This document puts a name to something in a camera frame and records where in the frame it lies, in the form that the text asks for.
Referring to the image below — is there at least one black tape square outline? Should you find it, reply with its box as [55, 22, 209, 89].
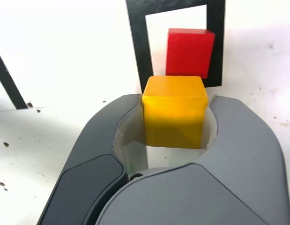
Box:
[125, 0, 226, 91]

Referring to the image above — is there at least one black tape strip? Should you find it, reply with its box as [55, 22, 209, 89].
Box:
[0, 46, 29, 110]

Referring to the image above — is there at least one yellow cube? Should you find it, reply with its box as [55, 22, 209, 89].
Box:
[141, 75, 208, 150]

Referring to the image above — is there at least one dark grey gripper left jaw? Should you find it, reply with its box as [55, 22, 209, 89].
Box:
[37, 93, 149, 225]

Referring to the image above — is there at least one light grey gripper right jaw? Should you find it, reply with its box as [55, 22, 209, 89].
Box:
[95, 94, 290, 225]

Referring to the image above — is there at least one red cube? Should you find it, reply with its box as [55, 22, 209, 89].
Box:
[165, 28, 216, 79]

